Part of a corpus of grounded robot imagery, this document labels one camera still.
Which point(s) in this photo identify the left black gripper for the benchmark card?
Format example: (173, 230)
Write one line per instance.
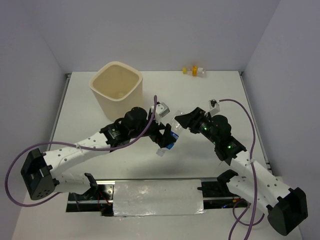
(163, 139)

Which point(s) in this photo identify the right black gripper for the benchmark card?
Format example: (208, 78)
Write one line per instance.
(192, 119)

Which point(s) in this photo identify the blue label plastic bottle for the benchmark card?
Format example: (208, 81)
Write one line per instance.
(176, 130)

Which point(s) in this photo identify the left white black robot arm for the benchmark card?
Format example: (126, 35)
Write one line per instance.
(42, 172)

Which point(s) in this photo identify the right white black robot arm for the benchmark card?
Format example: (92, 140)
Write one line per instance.
(284, 206)

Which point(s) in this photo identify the cream plastic bin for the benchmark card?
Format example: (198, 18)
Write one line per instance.
(117, 88)

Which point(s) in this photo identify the yellow label plastic bottle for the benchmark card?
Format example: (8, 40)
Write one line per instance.
(194, 71)

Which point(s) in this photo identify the silver foil sheet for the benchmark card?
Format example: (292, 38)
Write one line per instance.
(157, 198)

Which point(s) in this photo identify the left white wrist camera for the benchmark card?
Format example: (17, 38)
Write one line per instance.
(161, 110)

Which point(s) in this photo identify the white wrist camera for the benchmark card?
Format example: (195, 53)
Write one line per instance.
(214, 107)
(161, 110)

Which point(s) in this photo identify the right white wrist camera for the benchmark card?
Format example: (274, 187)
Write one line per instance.
(214, 107)

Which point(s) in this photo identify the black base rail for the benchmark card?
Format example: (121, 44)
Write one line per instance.
(215, 196)

